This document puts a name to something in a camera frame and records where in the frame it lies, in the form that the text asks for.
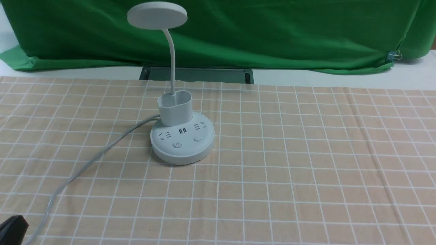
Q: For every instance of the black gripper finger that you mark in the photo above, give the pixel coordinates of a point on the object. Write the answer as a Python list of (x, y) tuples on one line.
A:
[(13, 230)]

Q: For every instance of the white desk lamp with sockets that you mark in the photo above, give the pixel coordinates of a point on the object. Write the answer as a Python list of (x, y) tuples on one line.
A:
[(180, 136)]

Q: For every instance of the checkered beige tablecloth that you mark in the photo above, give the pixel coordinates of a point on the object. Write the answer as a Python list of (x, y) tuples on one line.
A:
[(290, 165)]

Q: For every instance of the green backdrop cloth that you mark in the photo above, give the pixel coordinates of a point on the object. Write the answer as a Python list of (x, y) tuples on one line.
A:
[(331, 36)]

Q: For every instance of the blue binder clip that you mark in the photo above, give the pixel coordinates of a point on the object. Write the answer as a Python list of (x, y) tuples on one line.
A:
[(393, 56)]

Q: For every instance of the dark grey cable tray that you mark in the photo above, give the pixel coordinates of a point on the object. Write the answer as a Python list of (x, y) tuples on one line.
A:
[(239, 76)]

